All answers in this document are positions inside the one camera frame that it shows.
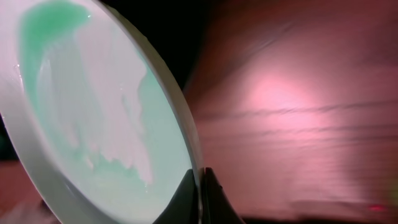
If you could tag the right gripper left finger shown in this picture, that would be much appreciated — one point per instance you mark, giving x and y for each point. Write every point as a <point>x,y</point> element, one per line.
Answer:
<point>183,207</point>

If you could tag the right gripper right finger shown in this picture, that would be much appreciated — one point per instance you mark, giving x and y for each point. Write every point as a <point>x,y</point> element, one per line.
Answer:
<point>216,206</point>

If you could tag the round black serving tray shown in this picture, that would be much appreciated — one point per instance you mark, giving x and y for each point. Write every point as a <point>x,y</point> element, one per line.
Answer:
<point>175,28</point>

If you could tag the mint green plate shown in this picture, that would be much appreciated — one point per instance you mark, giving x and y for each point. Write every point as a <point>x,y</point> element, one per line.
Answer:
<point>98,122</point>

